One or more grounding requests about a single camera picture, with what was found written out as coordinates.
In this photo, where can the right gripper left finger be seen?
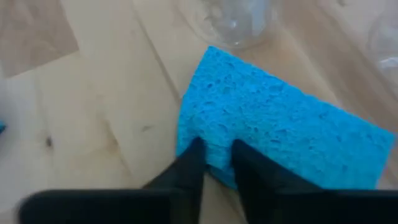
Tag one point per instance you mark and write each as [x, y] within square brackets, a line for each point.
[186, 186]

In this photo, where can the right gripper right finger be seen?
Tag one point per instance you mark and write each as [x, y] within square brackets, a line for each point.
[267, 186]

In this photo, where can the blue cellulose sponge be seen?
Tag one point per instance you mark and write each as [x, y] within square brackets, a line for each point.
[280, 118]

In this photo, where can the clear plastic pump bottle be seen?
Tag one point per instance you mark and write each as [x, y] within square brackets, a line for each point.
[387, 43]
[236, 21]

